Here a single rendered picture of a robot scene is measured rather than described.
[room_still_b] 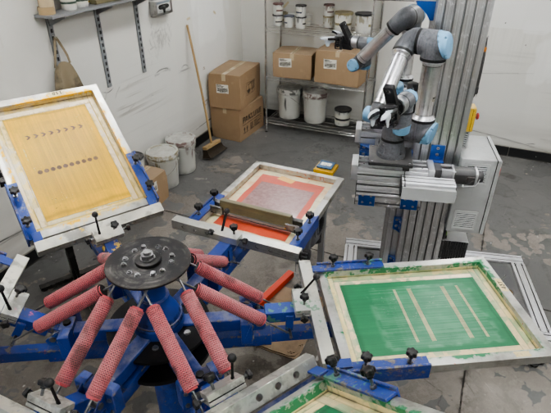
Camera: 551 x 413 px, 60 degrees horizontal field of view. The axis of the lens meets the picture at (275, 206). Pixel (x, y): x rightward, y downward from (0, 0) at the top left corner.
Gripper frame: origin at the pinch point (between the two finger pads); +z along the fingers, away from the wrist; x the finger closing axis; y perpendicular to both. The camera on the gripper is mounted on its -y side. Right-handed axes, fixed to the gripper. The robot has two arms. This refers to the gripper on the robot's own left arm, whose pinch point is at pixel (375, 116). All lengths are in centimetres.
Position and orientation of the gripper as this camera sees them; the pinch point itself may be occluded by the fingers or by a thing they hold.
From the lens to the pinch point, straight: 193.0
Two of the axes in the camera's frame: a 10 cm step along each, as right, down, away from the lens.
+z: -5.8, 4.4, -6.9
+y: 1.2, 8.8, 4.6
